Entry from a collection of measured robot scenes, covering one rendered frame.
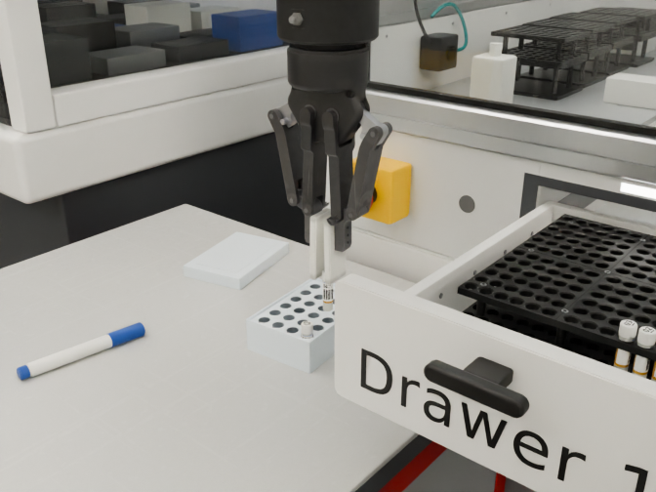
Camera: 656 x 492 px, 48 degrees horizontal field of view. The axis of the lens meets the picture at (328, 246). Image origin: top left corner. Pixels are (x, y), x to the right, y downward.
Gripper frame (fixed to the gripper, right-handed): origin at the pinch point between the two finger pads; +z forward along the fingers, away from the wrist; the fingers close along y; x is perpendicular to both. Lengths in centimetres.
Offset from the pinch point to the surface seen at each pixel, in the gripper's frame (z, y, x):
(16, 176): 4, 56, -2
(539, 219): -0.6, -15.8, -17.9
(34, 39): -15, 54, -7
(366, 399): 5.4, -13.2, 13.7
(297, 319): 8.7, 2.8, 1.8
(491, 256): 0.0, -14.8, -7.2
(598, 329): -1.7, -28.3, 4.4
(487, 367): -2.9, -24.0, 15.9
